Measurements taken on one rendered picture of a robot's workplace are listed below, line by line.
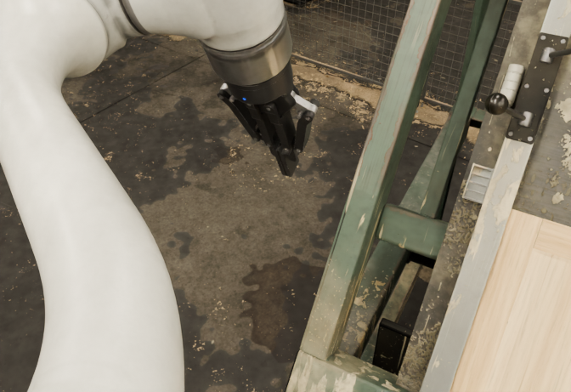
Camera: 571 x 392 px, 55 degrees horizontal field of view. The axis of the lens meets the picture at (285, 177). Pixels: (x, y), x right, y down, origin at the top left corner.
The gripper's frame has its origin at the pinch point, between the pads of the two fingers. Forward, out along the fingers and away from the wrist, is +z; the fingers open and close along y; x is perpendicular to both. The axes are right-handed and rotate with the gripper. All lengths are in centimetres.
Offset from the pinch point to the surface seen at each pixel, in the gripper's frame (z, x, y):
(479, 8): 71, -105, -9
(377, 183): 33.4, -16.4, -6.5
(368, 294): 74, -5, -6
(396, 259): 80, -19, -9
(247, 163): 195, -87, 100
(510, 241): 37, -14, -33
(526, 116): 23.1, -32.1, -29.4
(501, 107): 15.3, -27.1, -25.1
